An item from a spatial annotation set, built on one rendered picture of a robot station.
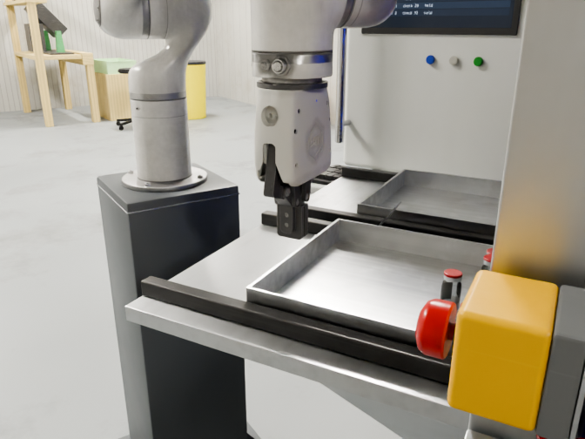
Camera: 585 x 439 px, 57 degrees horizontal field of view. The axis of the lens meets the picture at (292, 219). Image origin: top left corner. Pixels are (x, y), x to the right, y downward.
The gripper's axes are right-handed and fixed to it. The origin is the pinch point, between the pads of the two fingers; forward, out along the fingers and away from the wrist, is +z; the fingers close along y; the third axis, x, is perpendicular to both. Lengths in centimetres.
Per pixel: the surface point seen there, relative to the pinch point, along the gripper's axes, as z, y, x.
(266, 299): 7.6, -5.7, 0.2
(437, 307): -3.1, -18.3, -20.8
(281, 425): 98, 69, 41
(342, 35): -18, 86, 31
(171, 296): 9.2, -7.9, 12.0
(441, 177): 8, 54, -5
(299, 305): 7.3, -5.7, -4.0
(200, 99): 73, 530, 420
